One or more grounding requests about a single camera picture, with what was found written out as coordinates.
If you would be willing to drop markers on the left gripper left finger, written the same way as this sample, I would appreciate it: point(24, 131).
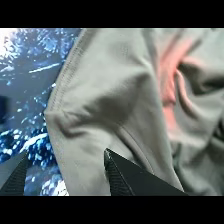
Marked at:
point(15, 178)

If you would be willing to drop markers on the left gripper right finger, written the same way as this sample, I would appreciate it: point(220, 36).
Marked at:
point(133, 178)

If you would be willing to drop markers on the grey T-shirt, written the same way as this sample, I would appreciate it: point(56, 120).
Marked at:
point(126, 100)

